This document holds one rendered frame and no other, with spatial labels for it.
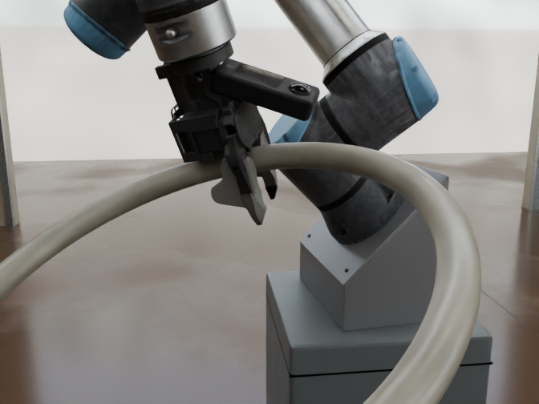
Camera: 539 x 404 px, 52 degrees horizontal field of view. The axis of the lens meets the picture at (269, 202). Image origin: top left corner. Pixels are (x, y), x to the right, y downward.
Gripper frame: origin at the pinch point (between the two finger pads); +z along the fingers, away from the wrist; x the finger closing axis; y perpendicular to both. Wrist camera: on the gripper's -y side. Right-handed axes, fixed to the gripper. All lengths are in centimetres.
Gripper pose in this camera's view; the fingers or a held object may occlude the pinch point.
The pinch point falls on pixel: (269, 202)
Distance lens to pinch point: 69.2
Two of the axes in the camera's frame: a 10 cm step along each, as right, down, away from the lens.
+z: 2.9, 8.4, 4.7
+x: -2.6, 5.4, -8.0
